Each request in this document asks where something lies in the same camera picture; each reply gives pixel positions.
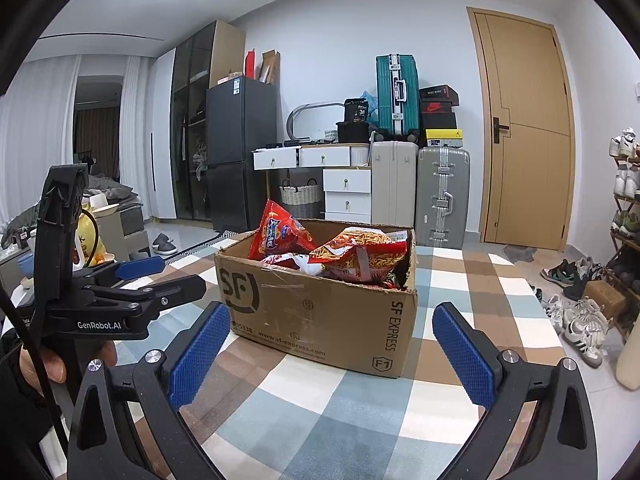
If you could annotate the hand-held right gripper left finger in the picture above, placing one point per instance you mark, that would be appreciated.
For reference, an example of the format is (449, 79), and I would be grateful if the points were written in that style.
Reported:
(200, 355)

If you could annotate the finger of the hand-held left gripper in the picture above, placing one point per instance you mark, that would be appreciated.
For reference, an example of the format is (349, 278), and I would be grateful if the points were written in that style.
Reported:
(140, 266)
(175, 290)

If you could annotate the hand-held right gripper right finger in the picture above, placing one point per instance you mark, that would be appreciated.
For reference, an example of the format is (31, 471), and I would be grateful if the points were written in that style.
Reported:
(465, 355)

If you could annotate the red chip bag blue label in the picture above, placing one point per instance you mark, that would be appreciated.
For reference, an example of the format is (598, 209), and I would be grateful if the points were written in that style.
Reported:
(275, 232)

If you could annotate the brown cardboard box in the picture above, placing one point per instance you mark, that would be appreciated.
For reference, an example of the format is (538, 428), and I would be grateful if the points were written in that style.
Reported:
(310, 310)

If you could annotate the red and white snack packet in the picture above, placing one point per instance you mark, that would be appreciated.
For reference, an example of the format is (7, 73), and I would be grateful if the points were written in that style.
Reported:
(292, 263)

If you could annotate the red snack bag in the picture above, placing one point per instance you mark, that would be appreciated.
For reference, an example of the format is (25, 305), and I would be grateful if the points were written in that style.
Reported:
(360, 255)

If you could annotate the person's left forearm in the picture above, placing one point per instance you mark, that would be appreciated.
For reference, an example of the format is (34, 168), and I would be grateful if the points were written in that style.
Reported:
(20, 420)

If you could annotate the person's left hand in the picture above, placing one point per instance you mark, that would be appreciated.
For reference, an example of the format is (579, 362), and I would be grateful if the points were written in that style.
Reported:
(50, 367)

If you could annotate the grey slipper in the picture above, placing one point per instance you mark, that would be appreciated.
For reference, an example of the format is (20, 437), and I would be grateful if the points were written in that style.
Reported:
(159, 242)
(170, 248)

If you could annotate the yellow bag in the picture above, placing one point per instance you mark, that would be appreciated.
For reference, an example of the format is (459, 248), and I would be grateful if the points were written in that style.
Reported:
(100, 252)

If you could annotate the pile of shoes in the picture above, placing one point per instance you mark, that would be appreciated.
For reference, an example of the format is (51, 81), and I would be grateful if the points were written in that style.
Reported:
(575, 325)

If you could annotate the grey doormat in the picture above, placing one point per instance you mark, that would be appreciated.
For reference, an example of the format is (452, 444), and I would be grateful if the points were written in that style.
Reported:
(520, 254)

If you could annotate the white sheer curtain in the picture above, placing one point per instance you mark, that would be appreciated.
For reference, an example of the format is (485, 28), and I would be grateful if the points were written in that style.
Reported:
(137, 125)
(35, 135)

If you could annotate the dark glass-door wardrobe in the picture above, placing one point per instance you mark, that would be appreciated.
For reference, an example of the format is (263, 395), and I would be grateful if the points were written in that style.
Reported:
(187, 135)

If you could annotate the black refrigerator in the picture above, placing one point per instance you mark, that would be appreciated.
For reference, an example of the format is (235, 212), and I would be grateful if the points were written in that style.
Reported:
(240, 160)

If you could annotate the small brown carton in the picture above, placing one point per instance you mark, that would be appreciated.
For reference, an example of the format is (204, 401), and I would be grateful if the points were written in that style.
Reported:
(605, 300)

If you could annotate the woven laundry basket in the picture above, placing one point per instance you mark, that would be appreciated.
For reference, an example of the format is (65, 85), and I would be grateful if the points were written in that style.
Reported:
(300, 200)

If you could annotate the silver suitcase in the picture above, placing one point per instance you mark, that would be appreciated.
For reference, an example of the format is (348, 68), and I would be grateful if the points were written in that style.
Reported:
(442, 195)

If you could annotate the beige slipper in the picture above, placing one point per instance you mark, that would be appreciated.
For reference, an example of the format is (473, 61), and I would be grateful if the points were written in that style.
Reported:
(629, 365)

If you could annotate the beige suitcase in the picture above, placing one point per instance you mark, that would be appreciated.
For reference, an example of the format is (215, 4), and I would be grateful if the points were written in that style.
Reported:
(395, 185)

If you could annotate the wooden shoe rack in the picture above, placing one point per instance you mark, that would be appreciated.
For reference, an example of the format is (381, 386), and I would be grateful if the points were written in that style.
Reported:
(625, 255)

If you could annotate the white drawer desk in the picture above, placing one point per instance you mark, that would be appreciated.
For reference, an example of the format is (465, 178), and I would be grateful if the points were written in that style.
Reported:
(347, 195)

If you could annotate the wooden door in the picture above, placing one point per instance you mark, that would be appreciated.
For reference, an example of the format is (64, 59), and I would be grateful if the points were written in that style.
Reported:
(530, 160)

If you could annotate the flat cardboard parcel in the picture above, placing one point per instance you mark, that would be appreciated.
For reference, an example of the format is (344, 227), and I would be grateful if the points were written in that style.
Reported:
(230, 81)

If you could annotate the yellow and black shoe box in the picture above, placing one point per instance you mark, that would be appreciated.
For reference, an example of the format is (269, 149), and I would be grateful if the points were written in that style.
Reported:
(444, 138)

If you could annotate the red gift box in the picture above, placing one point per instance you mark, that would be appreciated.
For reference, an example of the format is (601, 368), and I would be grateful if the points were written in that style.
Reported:
(251, 64)

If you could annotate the folded brown cardboard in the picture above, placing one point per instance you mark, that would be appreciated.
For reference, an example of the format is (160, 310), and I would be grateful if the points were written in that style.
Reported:
(269, 67)

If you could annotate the black storage box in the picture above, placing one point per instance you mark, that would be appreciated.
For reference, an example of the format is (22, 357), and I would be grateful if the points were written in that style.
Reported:
(355, 132)

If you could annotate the red and black shoe box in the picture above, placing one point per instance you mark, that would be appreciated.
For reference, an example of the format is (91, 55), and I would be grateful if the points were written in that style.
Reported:
(438, 107)

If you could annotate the black paper bag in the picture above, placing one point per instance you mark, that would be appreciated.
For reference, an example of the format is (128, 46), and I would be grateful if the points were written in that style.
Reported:
(356, 110)

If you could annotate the teal suitcase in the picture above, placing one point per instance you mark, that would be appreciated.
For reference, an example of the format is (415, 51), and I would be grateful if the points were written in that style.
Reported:
(387, 100)

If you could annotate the blue plastic bag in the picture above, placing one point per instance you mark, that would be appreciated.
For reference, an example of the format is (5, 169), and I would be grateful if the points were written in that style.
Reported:
(370, 99)

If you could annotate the oval chrome mirror frame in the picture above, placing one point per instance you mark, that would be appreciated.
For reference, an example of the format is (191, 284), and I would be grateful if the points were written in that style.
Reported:
(291, 120)

